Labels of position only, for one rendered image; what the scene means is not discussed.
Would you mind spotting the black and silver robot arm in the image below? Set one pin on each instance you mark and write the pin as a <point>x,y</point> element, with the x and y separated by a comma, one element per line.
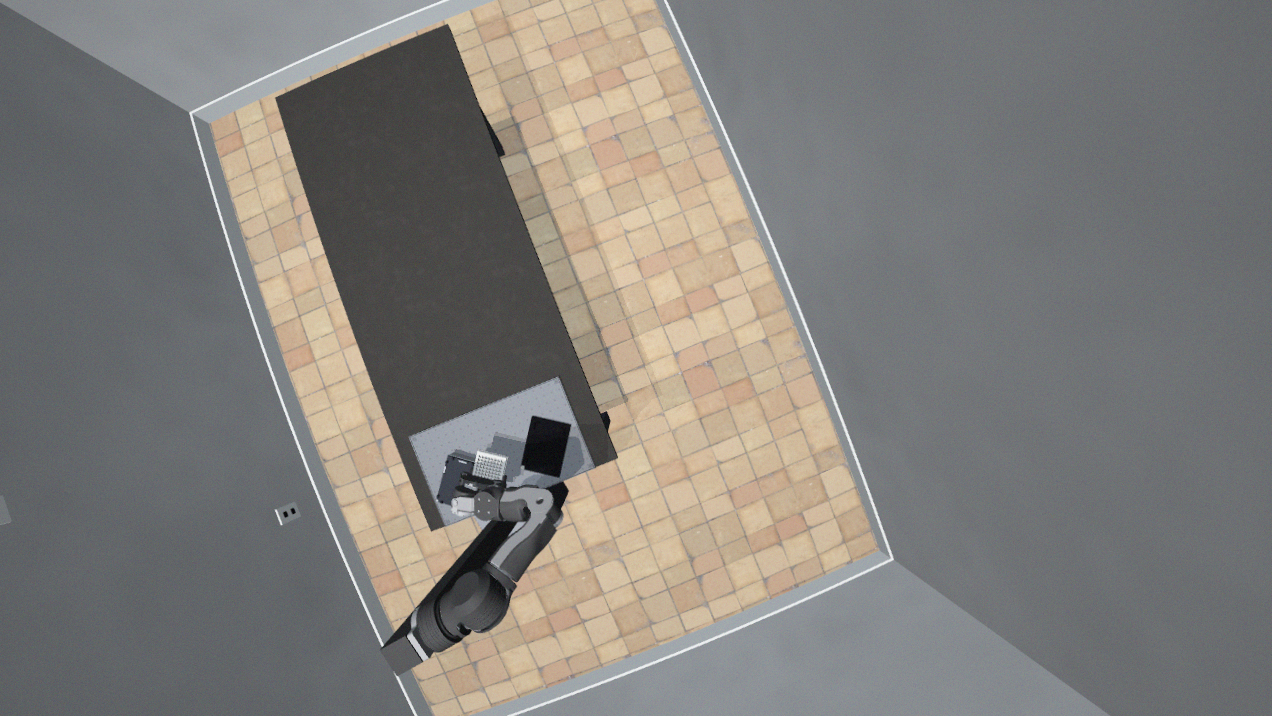
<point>478,597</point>

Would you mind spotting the black rectangular frame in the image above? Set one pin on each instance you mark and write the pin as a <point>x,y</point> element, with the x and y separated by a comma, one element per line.
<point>545,446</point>

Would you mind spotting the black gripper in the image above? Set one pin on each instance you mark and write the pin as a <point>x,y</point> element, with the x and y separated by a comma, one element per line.
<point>482,483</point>

